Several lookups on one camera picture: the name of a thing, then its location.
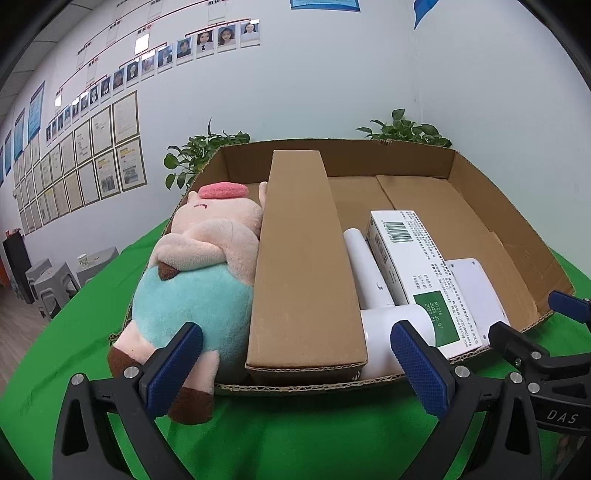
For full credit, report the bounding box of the row of wall portrait photos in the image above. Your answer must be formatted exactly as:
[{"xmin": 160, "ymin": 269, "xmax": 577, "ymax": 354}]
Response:
[{"xmin": 46, "ymin": 18, "xmax": 262, "ymax": 144}]

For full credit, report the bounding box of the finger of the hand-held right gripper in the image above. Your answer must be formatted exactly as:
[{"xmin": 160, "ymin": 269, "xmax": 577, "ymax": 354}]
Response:
[
  {"xmin": 488, "ymin": 320, "xmax": 591, "ymax": 385},
  {"xmin": 549, "ymin": 291, "xmax": 591, "ymax": 326}
]

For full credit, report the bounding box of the blue wall banner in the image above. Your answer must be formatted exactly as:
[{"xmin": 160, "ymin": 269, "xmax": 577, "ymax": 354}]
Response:
[{"xmin": 412, "ymin": 0, "xmax": 455, "ymax": 29}]

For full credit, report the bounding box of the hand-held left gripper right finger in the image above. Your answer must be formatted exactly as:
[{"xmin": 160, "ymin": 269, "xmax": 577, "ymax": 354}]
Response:
[{"xmin": 389, "ymin": 319, "xmax": 543, "ymax": 480}]

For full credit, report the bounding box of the white device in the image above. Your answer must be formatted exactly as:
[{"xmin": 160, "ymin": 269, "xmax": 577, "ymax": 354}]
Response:
[{"xmin": 445, "ymin": 257, "xmax": 511, "ymax": 344}]

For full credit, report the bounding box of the white hair dryer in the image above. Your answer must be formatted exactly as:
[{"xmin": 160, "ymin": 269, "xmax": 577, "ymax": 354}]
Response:
[{"xmin": 342, "ymin": 228, "xmax": 440, "ymax": 383}]

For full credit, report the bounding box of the blue framed wall notice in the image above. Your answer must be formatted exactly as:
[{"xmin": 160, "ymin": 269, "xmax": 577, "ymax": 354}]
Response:
[{"xmin": 290, "ymin": 0, "xmax": 362, "ymax": 12}]

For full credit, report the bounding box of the large cardboard box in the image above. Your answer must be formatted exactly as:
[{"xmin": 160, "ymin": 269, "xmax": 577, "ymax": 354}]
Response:
[{"xmin": 121, "ymin": 137, "xmax": 575, "ymax": 398}]

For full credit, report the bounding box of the green tablecloth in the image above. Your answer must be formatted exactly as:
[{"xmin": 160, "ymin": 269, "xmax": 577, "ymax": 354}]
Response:
[{"xmin": 0, "ymin": 217, "xmax": 591, "ymax": 480}]

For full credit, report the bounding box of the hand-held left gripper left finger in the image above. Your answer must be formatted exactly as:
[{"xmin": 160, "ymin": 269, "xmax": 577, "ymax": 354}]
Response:
[{"xmin": 50, "ymin": 320, "xmax": 205, "ymax": 480}]

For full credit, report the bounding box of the green potted plant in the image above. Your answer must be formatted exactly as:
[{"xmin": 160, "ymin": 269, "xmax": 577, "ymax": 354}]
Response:
[
  {"xmin": 164, "ymin": 117, "xmax": 251, "ymax": 192},
  {"xmin": 355, "ymin": 108, "xmax": 453, "ymax": 148}
]

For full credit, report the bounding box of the wall of framed certificates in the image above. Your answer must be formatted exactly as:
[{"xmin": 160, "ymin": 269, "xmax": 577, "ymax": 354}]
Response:
[{"xmin": 11, "ymin": 90, "xmax": 148, "ymax": 236}]

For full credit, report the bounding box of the grey stool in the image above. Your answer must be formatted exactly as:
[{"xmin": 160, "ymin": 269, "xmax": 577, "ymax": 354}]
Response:
[
  {"xmin": 34, "ymin": 263, "xmax": 79, "ymax": 321},
  {"xmin": 25, "ymin": 258, "xmax": 54, "ymax": 292},
  {"xmin": 76, "ymin": 247, "xmax": 122, "ymax": 287}
]

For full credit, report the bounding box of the long brown cardboard box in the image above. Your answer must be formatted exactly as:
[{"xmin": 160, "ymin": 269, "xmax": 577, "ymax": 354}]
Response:
[{"xmin": 245, "ymin": 150, "xmax": 369, "ymax": 384}]

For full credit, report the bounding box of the pink pig plush toy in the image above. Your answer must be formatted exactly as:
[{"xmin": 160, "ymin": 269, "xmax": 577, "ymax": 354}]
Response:
[{"xmin": 107, "ymin": 181, "xmax": 269, "ymax": 425}]

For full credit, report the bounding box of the white box with green label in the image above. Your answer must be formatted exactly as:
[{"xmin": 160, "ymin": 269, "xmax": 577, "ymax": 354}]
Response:
[{"xmin": 366, "ymin": 210, "xmax": 491, "ymax": 361}]

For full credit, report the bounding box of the black cabinet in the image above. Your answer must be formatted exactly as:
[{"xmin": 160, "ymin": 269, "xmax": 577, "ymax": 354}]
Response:
[{"xmin": 2, "ymin": 233, "xmax": 33, "ymax": 305}]

